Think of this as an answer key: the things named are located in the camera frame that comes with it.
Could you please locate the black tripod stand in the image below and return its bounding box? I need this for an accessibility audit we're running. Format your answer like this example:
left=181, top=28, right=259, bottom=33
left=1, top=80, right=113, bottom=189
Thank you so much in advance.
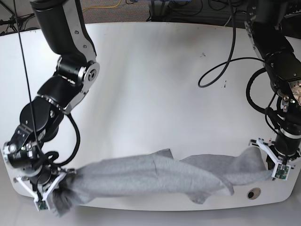
left=0, top=0, right=35, bottom=36

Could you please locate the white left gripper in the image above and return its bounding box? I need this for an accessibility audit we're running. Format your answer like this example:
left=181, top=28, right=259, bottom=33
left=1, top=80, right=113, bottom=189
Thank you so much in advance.
left=249, top=138, right=301, bottom=179

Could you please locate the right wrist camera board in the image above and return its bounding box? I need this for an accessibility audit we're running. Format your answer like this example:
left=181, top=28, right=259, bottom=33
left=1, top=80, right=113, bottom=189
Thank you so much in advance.
left=35, top=201, right=48, bottom=211

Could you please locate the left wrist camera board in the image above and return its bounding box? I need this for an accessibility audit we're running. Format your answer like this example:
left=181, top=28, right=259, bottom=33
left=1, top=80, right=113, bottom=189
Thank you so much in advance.
left=273, top=164, right=291, bottom=180

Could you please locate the right table cable grommet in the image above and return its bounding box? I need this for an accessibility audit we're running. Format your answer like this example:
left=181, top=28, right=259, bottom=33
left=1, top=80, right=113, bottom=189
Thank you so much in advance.
left=247, top=187, right=261, bottom=200

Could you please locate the grey T-shirt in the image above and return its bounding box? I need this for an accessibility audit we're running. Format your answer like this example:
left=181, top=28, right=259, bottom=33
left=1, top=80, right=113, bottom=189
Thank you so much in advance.
left=51, top=146, right=272, bottom=216

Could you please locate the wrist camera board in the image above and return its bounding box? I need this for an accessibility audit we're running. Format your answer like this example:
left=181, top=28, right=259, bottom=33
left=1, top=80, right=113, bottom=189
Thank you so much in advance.
left=273, top=164, right=291, bottom=180
left=35, top=201, right=48, bottom=211

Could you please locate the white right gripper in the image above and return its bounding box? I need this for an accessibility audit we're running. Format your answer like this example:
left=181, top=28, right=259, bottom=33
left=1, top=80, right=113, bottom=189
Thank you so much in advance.
left=14, top=168, right=77, bottom=210

